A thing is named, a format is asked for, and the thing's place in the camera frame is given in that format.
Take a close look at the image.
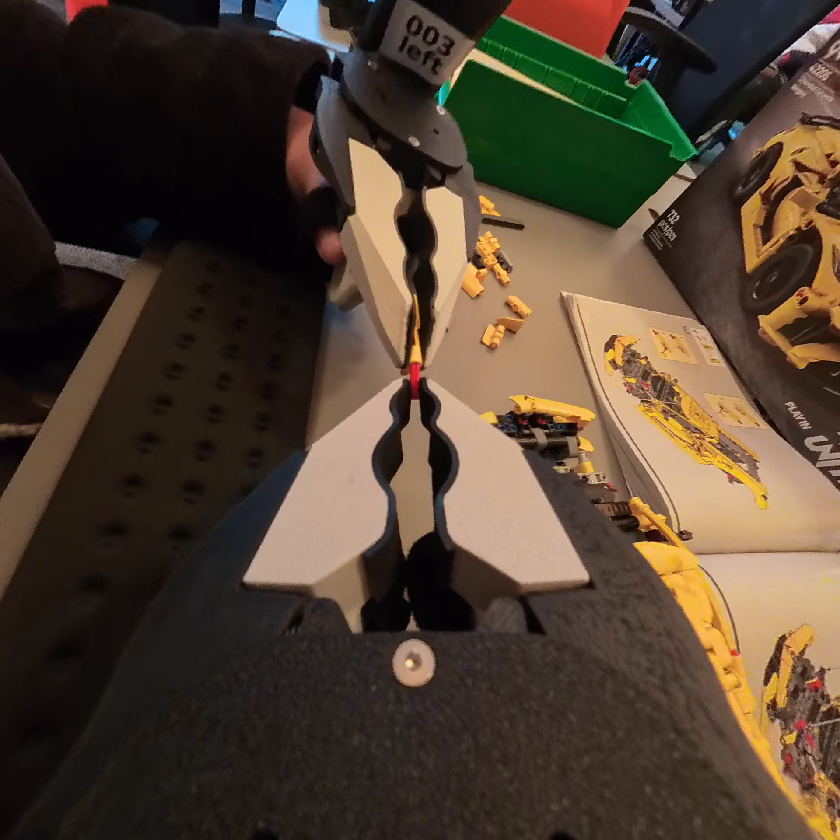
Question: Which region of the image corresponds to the black office chair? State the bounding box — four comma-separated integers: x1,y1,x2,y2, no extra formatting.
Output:
617,0,720,114

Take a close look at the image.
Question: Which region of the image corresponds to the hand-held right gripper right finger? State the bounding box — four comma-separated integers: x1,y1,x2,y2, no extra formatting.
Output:
420,378,589,616

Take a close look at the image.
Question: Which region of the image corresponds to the orange red bin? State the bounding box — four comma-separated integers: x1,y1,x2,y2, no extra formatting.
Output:
505,0,631,60

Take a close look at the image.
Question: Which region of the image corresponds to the open instruction booklet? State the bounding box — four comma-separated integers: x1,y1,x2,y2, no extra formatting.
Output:
561,292,840,840

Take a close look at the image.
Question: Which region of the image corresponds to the pile of yellow black bricks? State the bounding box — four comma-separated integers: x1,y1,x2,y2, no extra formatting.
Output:
459,196,534,350

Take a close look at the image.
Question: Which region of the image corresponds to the person's left hand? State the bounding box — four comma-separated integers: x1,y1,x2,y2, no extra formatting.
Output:
285,105,347,266

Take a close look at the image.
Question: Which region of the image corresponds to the green plastic bin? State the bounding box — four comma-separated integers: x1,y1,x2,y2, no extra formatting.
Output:
436,13,698,229

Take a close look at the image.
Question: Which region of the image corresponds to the person's left forearm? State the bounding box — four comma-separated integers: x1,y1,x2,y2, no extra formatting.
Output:
0,5,332,263

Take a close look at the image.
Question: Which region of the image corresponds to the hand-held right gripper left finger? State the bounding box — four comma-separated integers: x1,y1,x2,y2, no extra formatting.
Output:
241,378,411,621

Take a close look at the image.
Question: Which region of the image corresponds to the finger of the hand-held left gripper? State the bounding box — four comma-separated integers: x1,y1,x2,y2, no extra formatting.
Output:
420,187,471,366
341,138,421,370

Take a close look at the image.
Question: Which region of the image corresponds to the black toy car box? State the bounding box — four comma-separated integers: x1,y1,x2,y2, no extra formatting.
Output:
642,23,840,490

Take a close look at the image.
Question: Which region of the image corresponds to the yellow toy car model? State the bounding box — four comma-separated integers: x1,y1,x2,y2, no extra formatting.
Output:
479,394,798,828

